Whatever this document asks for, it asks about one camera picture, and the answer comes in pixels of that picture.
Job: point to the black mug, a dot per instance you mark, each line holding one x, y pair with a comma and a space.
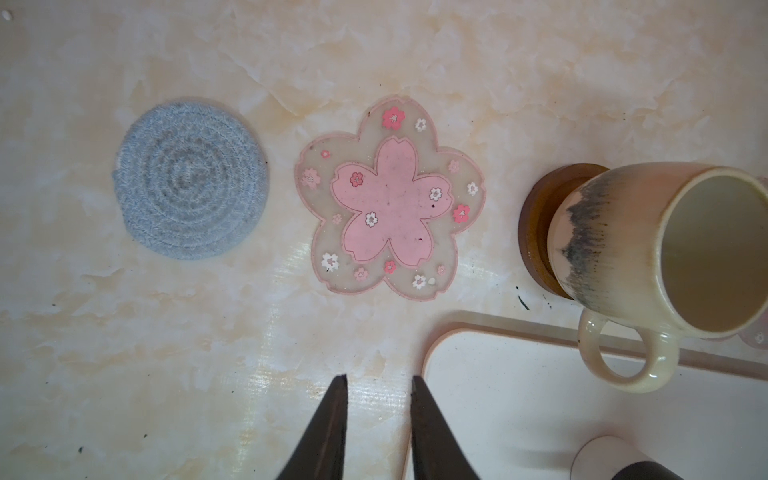
612, 458

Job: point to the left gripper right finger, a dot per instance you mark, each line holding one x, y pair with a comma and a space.
435, 451

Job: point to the clear plastic tray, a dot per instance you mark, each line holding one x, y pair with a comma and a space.
522, 409

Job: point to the beige mug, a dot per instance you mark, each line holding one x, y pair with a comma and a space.
671, 250

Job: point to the grey round coaster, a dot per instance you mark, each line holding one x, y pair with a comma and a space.
191, 180

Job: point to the pink flower coaster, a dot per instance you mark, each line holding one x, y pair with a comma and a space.
390, 201

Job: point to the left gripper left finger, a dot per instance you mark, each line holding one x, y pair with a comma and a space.
320, 452

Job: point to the brown wooden round coaster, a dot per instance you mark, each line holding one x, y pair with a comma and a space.
536, 215

